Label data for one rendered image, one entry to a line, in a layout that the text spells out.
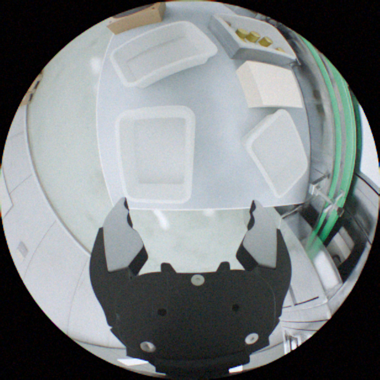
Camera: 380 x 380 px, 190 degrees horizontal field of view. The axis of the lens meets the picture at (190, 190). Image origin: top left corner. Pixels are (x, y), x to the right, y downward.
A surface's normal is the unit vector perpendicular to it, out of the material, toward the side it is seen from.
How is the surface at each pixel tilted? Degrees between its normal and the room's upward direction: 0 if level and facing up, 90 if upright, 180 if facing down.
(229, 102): 0
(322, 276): 90
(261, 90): 0
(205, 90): 0
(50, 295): 90
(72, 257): 90
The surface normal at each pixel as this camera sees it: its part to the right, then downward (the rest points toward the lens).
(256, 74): 0.03, 0.48
